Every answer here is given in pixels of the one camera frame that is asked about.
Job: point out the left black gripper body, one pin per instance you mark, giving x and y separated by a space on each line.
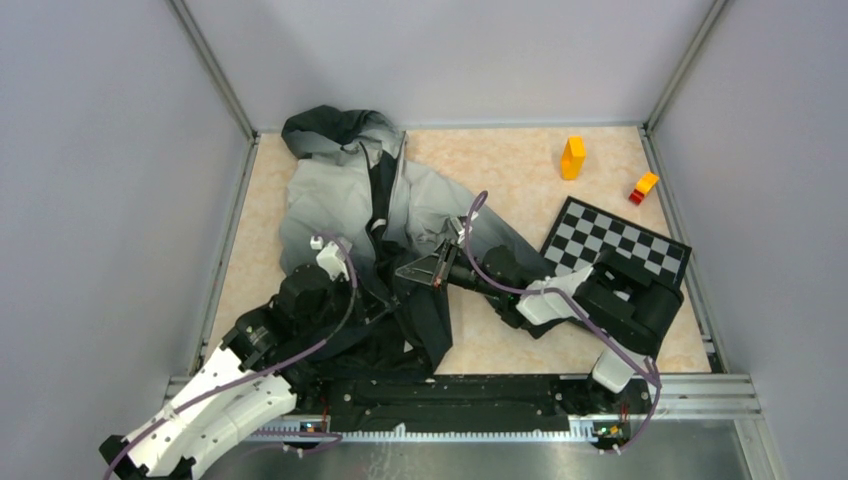
338 299

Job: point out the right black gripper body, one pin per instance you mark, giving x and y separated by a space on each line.
464 272

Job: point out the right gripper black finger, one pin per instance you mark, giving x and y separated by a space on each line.
446 252
424 271

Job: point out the grey black gradient hooded jacket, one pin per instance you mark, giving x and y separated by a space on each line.
353 180

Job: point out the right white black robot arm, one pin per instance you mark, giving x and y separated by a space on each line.
546 303

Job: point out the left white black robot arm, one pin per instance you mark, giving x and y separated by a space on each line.
273 361

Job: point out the black white checkerboard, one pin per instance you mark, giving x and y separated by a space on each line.
629 232

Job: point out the red yellow toy block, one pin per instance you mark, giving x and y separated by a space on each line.
643 187

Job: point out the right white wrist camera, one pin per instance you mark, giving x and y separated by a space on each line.
459 229

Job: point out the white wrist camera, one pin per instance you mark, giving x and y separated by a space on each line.
332 256
459 229

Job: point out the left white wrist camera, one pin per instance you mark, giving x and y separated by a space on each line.
332 256

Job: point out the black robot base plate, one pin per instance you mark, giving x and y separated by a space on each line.
467 403

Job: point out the aluminium frame rail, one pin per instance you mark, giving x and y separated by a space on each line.
684 397

